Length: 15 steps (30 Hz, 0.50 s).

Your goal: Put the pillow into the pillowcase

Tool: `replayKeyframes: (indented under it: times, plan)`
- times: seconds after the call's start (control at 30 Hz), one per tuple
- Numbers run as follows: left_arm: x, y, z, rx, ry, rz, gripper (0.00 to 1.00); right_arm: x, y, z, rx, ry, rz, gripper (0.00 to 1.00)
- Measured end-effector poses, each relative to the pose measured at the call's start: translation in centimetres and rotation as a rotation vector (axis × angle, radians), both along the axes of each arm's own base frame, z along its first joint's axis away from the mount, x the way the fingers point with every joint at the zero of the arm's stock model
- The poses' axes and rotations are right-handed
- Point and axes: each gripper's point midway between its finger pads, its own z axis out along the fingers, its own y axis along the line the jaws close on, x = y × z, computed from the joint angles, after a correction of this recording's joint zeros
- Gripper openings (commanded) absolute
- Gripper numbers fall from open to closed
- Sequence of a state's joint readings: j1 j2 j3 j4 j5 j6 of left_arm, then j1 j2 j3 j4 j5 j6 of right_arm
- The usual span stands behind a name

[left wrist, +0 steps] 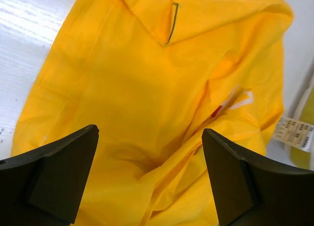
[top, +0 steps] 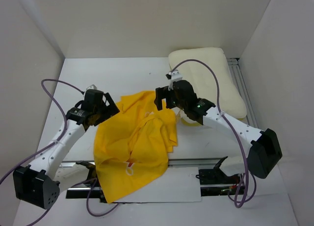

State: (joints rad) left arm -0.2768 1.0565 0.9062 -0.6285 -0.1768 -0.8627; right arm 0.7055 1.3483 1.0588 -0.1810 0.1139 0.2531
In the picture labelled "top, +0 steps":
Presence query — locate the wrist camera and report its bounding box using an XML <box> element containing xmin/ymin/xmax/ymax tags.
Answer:
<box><xmin>166</xmin><ymin>70</ymin><xmax>183</xmax><ymax>82</ymax></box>
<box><xmin>86</xmin><ymin>84</ymin><xmax>98</xmax><ymax>90</ymax></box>

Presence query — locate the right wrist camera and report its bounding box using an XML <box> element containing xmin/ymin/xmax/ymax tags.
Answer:
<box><xmin>166</xmin><ymin>70</ymin><xmax>183</xmax><ymax>82</ymax></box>

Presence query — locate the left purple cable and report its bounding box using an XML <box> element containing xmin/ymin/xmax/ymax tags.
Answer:
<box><xmin>0</xmin><ymin>78</ymin><xmax>121</xmax><ymax>226</ymax></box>

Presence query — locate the aluminium side rail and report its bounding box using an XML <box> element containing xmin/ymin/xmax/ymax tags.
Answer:
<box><xmin>227</xmin><ymin>58</ymin><xmax>258</xmax><ymax>128</ymax></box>

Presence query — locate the yellow pillowcase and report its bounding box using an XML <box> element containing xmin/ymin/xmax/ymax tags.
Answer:
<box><xmin>94</xmin><ymin>91</ymin><xmax>178</xmax><ymax>203</ymax></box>

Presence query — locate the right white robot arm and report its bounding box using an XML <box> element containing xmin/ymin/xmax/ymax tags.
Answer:
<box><xmin>154</xmin><ymin>80</ymin><xmax>282</xmax><ymax>183</ymax></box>

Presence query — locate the cream quilted pillow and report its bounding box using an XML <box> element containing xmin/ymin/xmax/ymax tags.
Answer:
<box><xmin>168</xmin><ymin>47</ymin><xmax>247</xmax><ymax>121</ymax></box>

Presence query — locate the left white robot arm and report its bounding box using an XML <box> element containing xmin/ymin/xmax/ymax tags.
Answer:
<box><xmin>13</xmin><ymin>88</ymin><xmax>119</xmax><ymax>210</ymax></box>

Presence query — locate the white cover plate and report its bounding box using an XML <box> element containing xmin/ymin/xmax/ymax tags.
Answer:
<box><xmin>117</xmin><ymin>167</ymin><xmax>201</xmax><ymax>203</ymax></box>

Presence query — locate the aluminium front rail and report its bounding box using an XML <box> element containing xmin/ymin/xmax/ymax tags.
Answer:
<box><xmin>58</xmin><ymin>157</ymin><xmax>229</xmax><ymax>169</ymax></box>

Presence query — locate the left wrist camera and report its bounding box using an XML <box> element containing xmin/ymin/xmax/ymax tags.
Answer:
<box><xmin>86</xmin><ymin>84</ymin><xmax>98</xmax><ymax>90</ymax></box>

